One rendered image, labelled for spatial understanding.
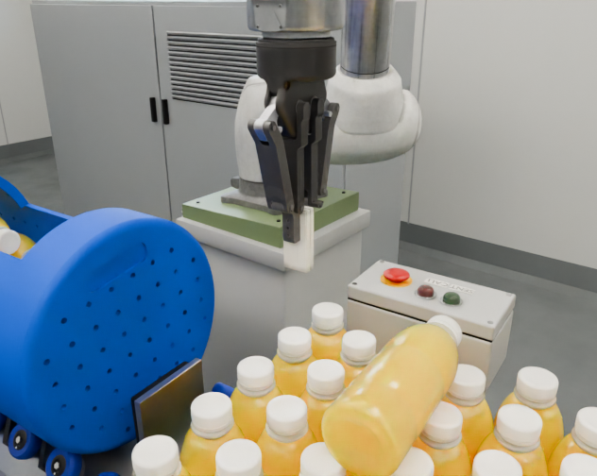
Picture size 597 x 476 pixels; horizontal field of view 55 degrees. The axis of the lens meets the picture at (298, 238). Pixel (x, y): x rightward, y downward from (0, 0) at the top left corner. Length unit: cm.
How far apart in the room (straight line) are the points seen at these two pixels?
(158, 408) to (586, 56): 279
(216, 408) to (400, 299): 30
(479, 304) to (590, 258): 262
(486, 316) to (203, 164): 220
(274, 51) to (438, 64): 292
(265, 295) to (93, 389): 59
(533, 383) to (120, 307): 45
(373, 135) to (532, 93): 210
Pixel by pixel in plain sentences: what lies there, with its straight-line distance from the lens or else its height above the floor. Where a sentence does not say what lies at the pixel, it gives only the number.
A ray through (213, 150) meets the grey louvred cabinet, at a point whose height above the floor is 80.
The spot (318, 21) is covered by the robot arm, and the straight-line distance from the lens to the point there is 52.
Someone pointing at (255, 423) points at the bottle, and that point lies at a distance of 63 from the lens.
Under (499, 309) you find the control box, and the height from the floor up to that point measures 110.
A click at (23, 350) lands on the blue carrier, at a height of 114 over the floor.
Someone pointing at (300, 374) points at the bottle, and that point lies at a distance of 67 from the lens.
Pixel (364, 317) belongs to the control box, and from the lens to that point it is 80.
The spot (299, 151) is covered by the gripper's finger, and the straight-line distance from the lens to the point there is 56.
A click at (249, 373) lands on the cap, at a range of 61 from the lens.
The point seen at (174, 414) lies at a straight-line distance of 73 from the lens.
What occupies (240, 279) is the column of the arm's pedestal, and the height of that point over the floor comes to 90.
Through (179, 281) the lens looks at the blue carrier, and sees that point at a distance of 73.
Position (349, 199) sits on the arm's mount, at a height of 104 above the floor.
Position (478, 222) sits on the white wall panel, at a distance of 350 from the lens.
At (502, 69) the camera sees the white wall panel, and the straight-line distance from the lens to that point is 329.
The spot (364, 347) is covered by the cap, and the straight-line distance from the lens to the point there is 65.
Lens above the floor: 146
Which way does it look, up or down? 23 degrees down
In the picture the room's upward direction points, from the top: straight up
